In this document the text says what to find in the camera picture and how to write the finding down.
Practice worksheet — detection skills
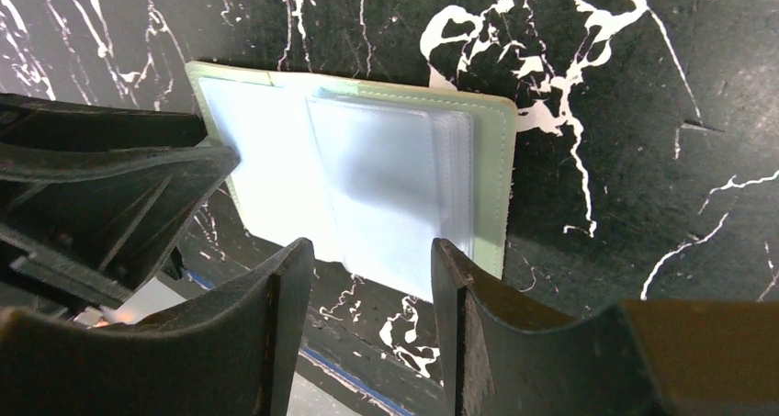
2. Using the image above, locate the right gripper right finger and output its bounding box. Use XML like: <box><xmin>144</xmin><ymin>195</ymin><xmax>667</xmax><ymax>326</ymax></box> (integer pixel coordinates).
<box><xmin>431</xmin><ymin>239</ymin><xmax>778</xmax><ymax>415</ymax></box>

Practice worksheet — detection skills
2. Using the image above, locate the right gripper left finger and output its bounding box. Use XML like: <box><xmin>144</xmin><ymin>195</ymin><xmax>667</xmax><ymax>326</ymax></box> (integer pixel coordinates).
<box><xmin>1</xmin><ymin>238</ymin><xmax>314</xmax><ymax>415</ymax></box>

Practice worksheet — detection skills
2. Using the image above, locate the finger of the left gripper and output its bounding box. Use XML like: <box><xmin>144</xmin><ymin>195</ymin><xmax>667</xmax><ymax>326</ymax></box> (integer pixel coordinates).
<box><xmin>1</xmin><ymin>94</ymin><xmax>239</xmax><ymax>309</ymax></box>

